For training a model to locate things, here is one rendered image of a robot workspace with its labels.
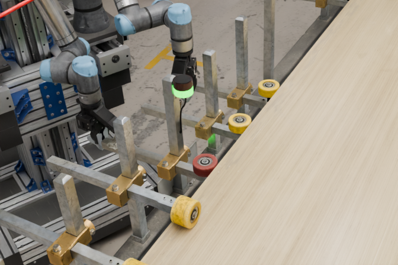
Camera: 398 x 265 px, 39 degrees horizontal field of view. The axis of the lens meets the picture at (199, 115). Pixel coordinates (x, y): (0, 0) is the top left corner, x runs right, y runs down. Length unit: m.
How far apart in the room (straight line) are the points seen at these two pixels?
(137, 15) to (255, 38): 2.63
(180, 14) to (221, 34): 2.70
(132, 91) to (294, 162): 2.25
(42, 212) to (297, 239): 1.52
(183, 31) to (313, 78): 0.59
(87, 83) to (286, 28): 2.94
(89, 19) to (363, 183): 1.24
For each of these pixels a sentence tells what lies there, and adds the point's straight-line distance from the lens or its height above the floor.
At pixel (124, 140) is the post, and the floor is 1.11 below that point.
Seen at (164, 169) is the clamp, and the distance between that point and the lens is 1.85.
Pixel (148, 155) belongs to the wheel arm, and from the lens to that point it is 1.92.
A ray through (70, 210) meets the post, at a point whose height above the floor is 1.06.
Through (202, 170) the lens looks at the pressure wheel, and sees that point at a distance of 1.77.
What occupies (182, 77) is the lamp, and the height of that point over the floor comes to 1.17.
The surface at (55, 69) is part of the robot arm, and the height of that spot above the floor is 1.15.
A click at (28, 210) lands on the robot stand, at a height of 0.21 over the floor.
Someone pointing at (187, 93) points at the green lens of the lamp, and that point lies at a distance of 1.71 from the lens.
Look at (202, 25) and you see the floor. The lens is 4.70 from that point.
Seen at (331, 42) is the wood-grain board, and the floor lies 0.90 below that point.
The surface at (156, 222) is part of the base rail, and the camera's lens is 1.91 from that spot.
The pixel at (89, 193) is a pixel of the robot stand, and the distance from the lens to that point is 2.82.
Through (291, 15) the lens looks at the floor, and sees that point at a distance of 4.84.
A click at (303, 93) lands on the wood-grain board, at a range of 2.13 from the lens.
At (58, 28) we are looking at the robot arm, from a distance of 1.98.
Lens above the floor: 2.05
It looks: 35 degrees down
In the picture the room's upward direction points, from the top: 4 degrees counter-clockwise
